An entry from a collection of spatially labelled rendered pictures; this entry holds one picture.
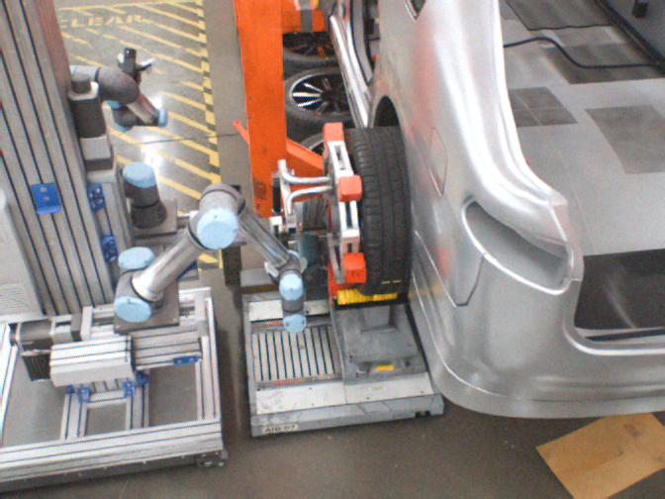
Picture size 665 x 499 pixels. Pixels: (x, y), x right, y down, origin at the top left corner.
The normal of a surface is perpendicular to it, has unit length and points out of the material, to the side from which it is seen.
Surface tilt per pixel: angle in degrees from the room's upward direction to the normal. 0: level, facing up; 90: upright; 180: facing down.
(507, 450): 0
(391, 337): 0
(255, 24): 90
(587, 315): 0
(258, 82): 90
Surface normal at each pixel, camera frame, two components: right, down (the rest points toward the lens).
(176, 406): 0.00, -0.76
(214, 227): 0.18, 0.58
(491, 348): -0.53, 0.56
